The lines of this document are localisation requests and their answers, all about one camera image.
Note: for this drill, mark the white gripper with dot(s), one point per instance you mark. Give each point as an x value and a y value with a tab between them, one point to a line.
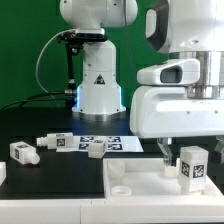
165	112

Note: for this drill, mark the white square table top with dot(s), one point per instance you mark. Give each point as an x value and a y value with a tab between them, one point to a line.
132	179

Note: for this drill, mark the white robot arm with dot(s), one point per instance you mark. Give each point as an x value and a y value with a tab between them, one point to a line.
181	29

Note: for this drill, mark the paper sheet with markers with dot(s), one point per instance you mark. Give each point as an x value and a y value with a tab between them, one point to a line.
114	144

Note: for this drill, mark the white block left edge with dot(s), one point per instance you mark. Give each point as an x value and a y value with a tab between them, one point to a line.
2	172

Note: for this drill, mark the black camera on stand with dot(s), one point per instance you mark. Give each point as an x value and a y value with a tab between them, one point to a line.
74	40

